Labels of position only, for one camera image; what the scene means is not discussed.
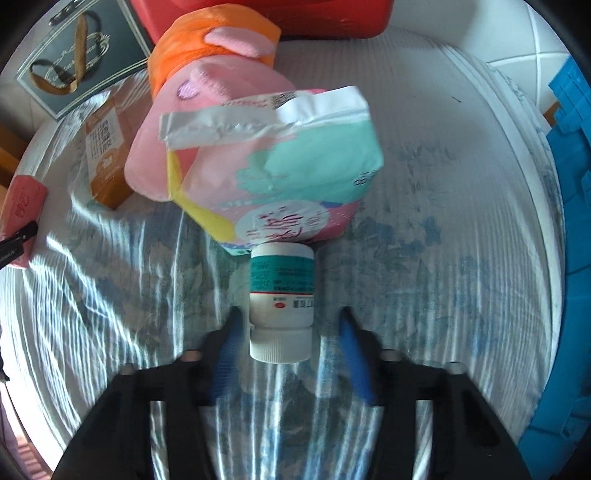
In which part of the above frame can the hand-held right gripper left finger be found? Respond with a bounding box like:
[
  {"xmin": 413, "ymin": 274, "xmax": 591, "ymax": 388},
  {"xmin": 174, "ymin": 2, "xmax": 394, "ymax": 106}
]
[{"xmin": 53, "ymin": 306, "xmax": 244, "ymax": 480}]

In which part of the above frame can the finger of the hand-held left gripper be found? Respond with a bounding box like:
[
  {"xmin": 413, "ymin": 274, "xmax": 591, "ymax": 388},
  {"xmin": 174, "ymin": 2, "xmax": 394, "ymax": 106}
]
[{"xmin": 0, "ymin": 221, "xmax": 39, "ymax": 270}]

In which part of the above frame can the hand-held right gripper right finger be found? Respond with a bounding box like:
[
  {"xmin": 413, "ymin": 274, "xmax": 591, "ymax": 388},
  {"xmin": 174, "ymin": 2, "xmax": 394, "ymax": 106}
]
[{"xmin": 338, "ymin": 306, "xmax": 533, "ymax": 480}]

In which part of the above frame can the pink and green wipes packet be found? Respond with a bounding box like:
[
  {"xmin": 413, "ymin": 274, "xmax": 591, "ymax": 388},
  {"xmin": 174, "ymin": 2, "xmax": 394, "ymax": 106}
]
[{"xmin": 0, "ymin": 174, "xmax": 49, "ymax": 270}]

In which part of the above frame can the white medicine bottle teal label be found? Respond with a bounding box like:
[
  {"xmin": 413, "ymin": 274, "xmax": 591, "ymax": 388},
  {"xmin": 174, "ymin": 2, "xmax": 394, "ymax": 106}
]
[{"xmin": 248, "ymin": 243, "xmax": 316, "ymax": 363}]

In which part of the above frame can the blue storage bin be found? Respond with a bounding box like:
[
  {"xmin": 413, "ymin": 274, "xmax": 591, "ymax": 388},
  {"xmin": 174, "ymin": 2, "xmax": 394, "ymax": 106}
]
[{"xmin": 521, "ymin": 58, "xmax": 591, "ymax": 480}]

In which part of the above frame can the desktop with printed white cover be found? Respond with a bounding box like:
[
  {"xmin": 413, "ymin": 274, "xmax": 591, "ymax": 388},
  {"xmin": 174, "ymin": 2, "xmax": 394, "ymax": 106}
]
[{"xmin": 0, "ymin": 28, "xmax": 570, "ymax": 480}]

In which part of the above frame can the orange and white carton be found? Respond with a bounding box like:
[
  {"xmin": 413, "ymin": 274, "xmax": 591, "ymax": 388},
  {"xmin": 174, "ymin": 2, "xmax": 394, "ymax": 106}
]
[{"xmin": 85, "ymin": 90, "xmax": 156, "ymax": 212}]

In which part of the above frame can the pastel tissue packet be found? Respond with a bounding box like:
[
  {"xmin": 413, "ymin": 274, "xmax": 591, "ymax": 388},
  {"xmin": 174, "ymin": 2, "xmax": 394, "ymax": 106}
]
[{"xmin": 158, "ymin": 85, "xmax": 385, "ymax": 257}]

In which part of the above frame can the dark gift box gold ribbon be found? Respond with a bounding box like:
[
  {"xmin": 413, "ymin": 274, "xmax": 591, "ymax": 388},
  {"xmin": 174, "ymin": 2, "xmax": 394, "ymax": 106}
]
[{"xmin": 16, "ymin": 0, "xmax": 154, "ymax": 122}]

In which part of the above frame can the pink pig plush orange dress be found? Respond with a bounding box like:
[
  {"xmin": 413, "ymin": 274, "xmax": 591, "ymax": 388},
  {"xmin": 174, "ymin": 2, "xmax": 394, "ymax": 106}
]
[{"xmin": 124, "ymin": 4, "xmax": 325, "ymax": 205}]

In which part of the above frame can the red bear-face case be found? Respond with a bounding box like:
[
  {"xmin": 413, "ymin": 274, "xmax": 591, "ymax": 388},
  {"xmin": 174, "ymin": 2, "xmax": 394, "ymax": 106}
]
[{"xmin": 129, "ymin": 0, "xmax": 394, "ymax": 43}]

